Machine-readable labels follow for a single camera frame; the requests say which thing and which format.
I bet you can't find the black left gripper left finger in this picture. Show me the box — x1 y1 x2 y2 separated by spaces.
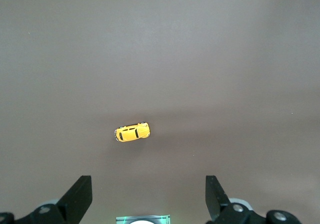
0 175 93 224

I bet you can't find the yellow beetle toy car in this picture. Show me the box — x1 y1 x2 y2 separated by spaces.
113 121 151 142

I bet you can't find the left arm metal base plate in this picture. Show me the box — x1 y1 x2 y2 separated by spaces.
115 215 171 224

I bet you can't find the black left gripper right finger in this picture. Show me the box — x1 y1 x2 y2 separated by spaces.
205 175 301 224

